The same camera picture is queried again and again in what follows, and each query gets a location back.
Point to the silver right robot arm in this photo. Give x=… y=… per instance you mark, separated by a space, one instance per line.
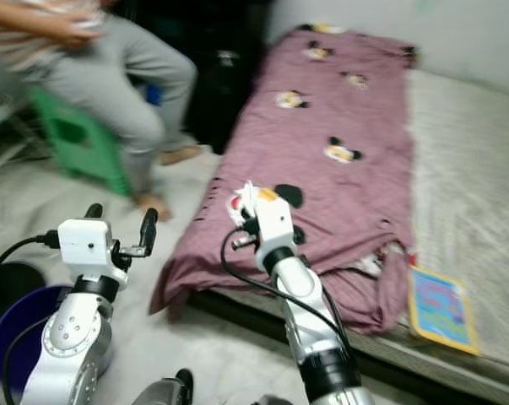
x=300 y=287

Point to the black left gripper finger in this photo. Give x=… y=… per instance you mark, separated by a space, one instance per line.
x=148 y=226
x=94 y=211

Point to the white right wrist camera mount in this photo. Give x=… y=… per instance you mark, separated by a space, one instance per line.
x=275 y=221

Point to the green plastic stool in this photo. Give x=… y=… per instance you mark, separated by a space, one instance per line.
x=77 y=139

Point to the grey right robot leg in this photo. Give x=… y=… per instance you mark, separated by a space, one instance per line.
x=271 y=400

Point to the colourful children's board book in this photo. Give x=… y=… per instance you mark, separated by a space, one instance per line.
x=444 y=308

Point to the white paper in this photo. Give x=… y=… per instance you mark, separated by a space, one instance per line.
x=248 y=197

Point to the black bag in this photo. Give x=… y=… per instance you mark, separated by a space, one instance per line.
x=220 y=84

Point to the black round lid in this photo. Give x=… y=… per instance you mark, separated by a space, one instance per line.
x=9 y=287

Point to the white quilted mattress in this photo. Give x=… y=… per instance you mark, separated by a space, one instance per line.
x=473 y=186

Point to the pink cartoon mouse blanket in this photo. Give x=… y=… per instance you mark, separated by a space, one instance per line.
x=330 y=118

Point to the dark bed base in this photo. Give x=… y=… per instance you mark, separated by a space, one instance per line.
x=254 y=325

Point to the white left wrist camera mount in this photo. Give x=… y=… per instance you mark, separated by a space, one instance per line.
x=85 y=245

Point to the purple plastic bucket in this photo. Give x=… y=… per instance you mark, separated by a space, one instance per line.
x=26 y=325

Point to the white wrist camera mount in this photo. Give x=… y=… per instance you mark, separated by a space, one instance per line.
x=85 y=245
x=275 y=221

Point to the person in grey trousers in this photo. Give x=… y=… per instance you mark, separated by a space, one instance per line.
x=111 y=76

